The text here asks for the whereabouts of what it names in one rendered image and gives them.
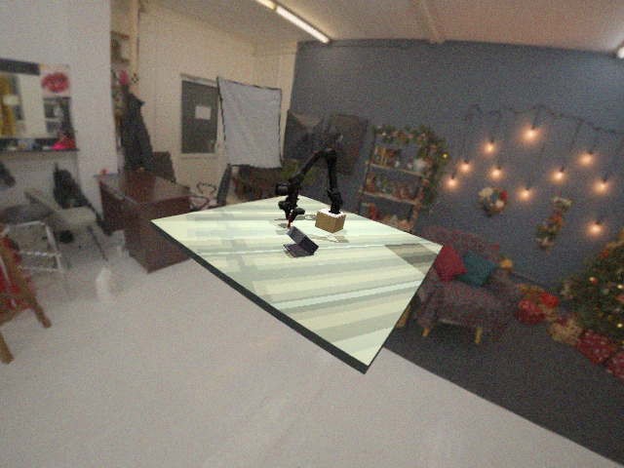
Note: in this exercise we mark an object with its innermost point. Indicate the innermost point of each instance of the pale grey flat panel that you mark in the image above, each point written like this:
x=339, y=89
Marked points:
x=303, y=245

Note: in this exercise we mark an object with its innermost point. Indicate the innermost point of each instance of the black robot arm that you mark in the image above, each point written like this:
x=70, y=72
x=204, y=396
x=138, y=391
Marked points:
x=293, y=184

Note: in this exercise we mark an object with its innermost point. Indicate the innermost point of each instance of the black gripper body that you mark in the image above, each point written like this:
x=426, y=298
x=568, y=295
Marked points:
x=295, y=210

